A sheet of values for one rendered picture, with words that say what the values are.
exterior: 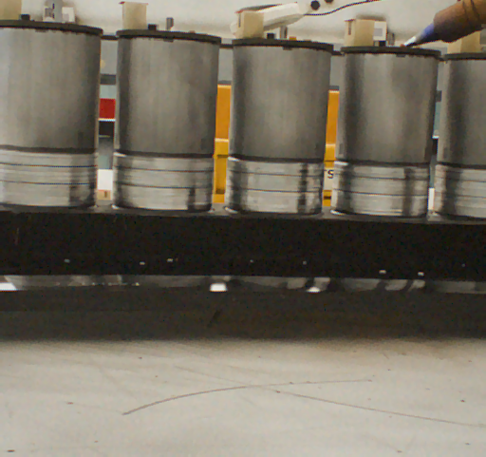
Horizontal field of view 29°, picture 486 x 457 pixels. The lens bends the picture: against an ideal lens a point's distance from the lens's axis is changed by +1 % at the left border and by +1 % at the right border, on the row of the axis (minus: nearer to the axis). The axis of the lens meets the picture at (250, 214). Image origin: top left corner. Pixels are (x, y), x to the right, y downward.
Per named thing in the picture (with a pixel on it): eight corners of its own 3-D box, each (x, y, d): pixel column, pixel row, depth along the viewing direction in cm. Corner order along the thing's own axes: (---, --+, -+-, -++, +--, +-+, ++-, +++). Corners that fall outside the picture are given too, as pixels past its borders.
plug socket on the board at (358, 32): (383, 48, 24) (384, 21, 23) (349, 47, 23) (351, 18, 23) (371, 50, 24) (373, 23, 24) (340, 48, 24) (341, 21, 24)
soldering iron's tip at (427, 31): (404, 54, 23) (442, 36, 22) (398, 34, 23) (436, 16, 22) (413, 56, 23) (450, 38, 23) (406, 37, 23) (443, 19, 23)
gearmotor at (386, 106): (440, 256, 24) (457, 46, 23) (346, 254, 23) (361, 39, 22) (402, 241, 26) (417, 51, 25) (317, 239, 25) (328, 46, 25)
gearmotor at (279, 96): (332, 254, 23) (346, 38, 22) (233, 252, 22) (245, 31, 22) (304, 239, 25) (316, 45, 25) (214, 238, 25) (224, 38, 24)
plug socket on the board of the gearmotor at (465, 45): (488, 55, 24) (490, 28, 24) (457, 53, 24) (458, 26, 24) (474, 56, 25) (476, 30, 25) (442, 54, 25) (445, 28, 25)
